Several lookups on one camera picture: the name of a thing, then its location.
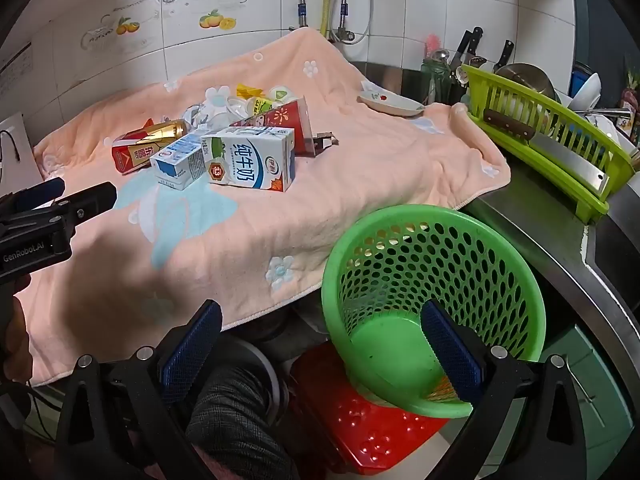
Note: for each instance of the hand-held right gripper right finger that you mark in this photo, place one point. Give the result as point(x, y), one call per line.
point(452, 355)

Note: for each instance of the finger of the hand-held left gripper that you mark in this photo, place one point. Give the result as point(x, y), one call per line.
point(90, 202)
point(40, 194)

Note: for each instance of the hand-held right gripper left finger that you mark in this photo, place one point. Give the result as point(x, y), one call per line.
point(192, 347)

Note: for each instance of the green plastic basket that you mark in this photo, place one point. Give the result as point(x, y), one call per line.
point(400, 345)

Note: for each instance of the red drink carton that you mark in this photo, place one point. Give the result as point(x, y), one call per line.
point(127, 157)

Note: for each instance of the small blue milk carton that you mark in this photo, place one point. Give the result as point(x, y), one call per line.
point(177, 162)

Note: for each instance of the gold drink can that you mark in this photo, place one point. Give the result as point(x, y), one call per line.
point(167, 131)

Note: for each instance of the large white milk carton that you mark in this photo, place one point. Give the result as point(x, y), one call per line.
point(250, 160)

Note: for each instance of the clear bottle green label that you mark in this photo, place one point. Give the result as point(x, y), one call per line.
point(262, 105)

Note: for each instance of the person's left hand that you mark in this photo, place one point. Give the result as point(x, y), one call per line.
point(15, 322)

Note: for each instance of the grey round pot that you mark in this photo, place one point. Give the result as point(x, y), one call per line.
point(255, 360)

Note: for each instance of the person's plaid trouser leg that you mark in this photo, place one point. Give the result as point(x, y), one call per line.
point(225, 410)

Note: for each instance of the red plastic stool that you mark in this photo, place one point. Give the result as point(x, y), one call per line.
point(370, 427)

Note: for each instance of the green cabinet door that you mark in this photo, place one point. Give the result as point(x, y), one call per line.
point(585, 375)

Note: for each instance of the crumpled white wrapper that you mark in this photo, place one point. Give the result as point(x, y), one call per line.
point(200, 115)

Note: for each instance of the yellow snack wrapper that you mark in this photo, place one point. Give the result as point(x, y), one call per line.
point(250, 91)

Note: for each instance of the pink flowered towel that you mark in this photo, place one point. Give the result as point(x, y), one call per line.
point(350, 175)

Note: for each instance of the white paper cup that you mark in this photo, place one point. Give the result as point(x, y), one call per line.
point(281, 94)

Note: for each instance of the white ceramic dish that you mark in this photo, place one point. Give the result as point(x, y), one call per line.
point(390, 105)

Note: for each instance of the green dish rack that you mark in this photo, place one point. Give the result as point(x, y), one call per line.
point(505, 91)

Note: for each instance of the steel bowl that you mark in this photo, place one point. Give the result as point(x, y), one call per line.
point(527, 77)

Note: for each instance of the white bowl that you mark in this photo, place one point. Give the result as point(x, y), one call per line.
point(589, 90)

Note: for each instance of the metal water valve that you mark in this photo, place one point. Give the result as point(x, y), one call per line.
point(346, 36)

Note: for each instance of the pink brush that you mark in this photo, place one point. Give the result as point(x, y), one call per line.
point(432, 44)

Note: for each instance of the orange fruit wall sticker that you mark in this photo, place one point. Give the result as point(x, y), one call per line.
point(217, 21)
point(127, 26)

